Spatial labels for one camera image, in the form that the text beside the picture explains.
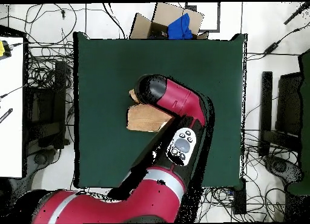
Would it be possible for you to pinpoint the blue cloth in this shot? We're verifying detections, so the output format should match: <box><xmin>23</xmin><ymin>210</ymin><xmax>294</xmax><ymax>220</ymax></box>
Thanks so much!
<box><xmin>167</xmin><ymin>13</ymin><xmax>194</xmax><ymax>40</ymax></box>

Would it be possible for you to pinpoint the brown cardboard box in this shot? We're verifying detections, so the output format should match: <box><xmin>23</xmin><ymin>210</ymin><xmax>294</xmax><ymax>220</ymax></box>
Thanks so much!
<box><xmin>129</xmin><ymin>2</ymin><xmax>209</xmax><ymax>40</ymax></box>

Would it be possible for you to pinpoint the black round base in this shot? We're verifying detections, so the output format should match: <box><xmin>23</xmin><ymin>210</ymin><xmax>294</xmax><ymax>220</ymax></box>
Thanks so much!
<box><xmin>263</xmin><ymin>155</ymin><xmax>303</xmax><ymax>185</ymax></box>

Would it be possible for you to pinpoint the black power strip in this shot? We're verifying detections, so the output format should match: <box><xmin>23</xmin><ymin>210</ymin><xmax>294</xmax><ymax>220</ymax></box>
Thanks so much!
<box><xmin>232</xmin><ymin>182</ymin><xmax>247</xmax><ymax>215</ymax></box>

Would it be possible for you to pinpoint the black upright post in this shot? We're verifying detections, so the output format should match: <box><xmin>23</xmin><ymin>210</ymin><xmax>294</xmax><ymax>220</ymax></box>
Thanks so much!
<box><xmin>258</xmin><ymin>71</ymin><xmax>274</xmax><ymax>157</ymax></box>

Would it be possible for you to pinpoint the tan terry towel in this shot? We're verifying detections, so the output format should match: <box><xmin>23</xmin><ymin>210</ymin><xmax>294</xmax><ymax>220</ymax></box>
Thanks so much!
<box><xmin>126</xmin><ymin>88</ymin><xmax>174</xmax><ymax>133</ymax></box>

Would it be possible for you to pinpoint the black computer tower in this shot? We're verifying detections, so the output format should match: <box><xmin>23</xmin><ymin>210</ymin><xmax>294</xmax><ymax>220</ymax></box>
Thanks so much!
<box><xmin>25</xmin><ymin>61</ymin><xmax>67</xmax><ymax>150</ymax></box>

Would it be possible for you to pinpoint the dark green table cloth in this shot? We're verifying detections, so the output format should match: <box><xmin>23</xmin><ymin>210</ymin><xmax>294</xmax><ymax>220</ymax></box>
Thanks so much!
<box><xmin>73</xmin><ymin>31</ymin><xmax>248</xmax><ymax>189</ymax></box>

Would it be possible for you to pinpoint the white desk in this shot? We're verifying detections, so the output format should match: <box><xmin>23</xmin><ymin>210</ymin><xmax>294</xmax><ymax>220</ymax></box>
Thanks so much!
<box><xmin>0</xmin><ymin>36</ymin><xmax>24</xmax><ymax>179</ymax></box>

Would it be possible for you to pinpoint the black power adapter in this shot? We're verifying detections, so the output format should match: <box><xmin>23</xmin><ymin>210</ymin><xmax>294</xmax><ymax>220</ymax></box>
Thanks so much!
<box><xmin>263</xmin><ymin>41</ymin><xmax>282</xmax><ymax>55</ymax></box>

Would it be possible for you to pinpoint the yellow and black tool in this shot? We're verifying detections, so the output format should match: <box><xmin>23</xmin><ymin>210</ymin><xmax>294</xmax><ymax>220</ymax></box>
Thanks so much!
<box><xmin>0</xmin><ymin>40</ymin><xmax>12</xmax><ymax>58</ymax></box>

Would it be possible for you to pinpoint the black square frame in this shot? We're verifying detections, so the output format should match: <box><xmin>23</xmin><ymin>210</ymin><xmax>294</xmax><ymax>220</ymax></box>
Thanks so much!
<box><xmin>185</xmin><ymin>2</ymin><xmax>221</xmax><ymax>33</ymax></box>

